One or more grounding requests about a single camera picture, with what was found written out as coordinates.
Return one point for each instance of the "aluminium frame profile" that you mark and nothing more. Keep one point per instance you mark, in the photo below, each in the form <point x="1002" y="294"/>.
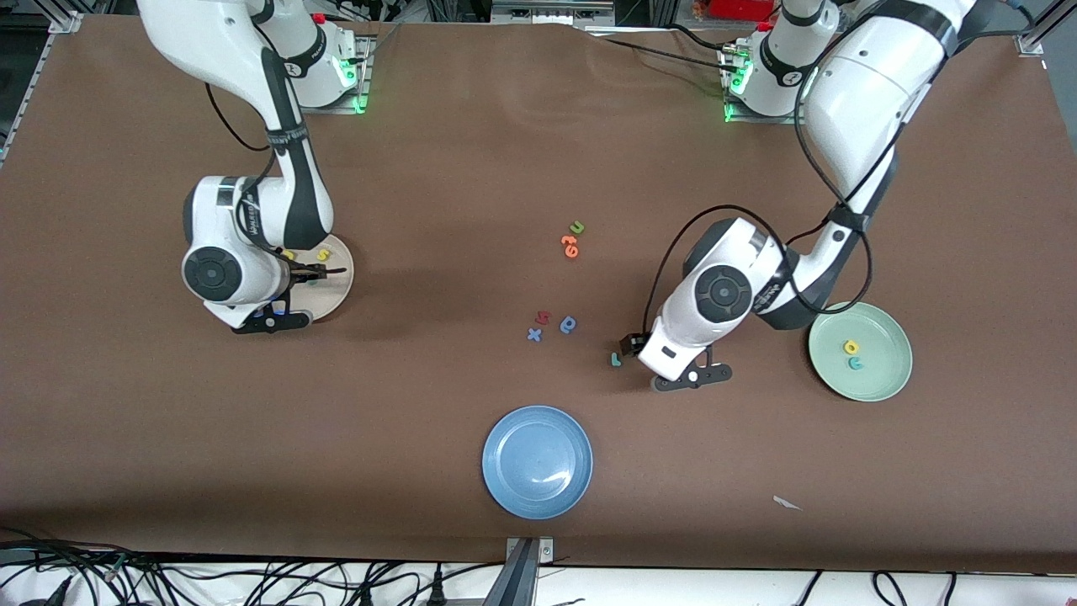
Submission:
<point x="551" y="10"/>

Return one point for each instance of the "white paper scrap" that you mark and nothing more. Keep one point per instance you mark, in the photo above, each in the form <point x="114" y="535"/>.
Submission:
<point x="787" y="502"/>

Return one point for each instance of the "pale green plate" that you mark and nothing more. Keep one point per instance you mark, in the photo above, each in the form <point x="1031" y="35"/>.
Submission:
<point x="875" y="358"/>

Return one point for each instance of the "metal table edge bracket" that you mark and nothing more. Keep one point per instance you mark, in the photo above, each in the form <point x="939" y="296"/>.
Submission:
<point x="526" y="568"/>

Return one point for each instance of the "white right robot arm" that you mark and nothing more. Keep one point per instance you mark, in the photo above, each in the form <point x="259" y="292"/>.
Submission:
<point x="227" y="50"/>

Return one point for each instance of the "brown table cover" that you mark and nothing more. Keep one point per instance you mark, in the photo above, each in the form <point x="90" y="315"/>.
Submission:
<point x="168" y="421"/>

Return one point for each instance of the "blue letter a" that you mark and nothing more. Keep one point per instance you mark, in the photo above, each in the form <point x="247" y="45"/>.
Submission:
<point x="569" y="324"/>

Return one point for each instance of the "red box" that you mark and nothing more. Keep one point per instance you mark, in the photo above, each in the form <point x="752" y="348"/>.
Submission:
<point x="740" y="7"/>

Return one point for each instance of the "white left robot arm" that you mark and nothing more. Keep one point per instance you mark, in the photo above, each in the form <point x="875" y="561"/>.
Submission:
<point x="858" y="93"/>

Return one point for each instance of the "blue plate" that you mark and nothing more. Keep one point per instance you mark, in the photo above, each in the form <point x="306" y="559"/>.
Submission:
<point x="537" y="462"/>

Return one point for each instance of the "beige brown plate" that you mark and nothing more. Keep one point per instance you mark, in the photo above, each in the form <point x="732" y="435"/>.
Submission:
<point x="336" y="286"/>

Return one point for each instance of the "aluminium corner clamp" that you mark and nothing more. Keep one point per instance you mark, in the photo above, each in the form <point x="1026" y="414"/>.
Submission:
<point x="1031" y="38"/>
<point x="63" y="21"/>

